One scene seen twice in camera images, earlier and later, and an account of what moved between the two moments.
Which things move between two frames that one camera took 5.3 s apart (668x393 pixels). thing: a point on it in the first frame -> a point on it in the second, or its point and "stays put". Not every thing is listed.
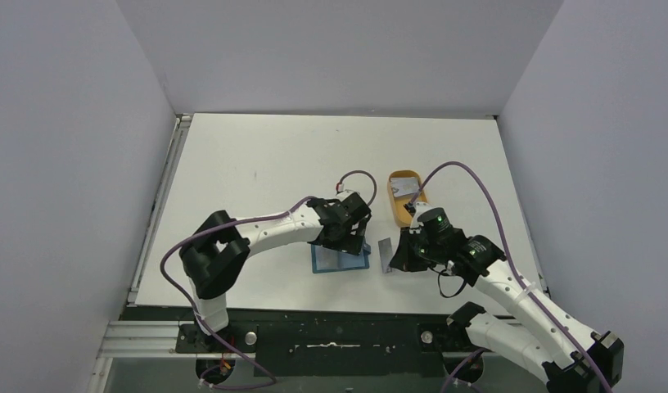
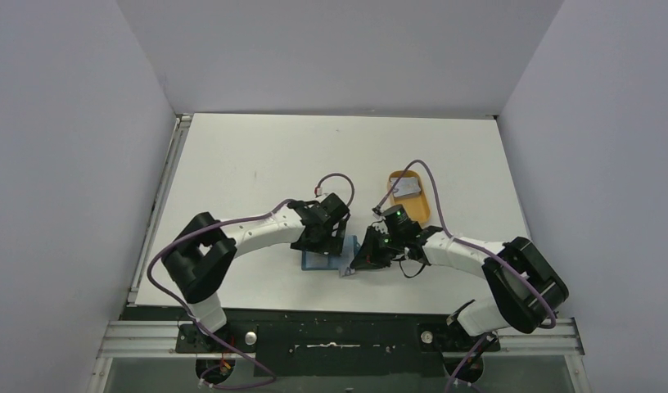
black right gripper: (408, 255) -> (375, 247)
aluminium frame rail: (154, 340) stays put
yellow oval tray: (403, 218) stays put
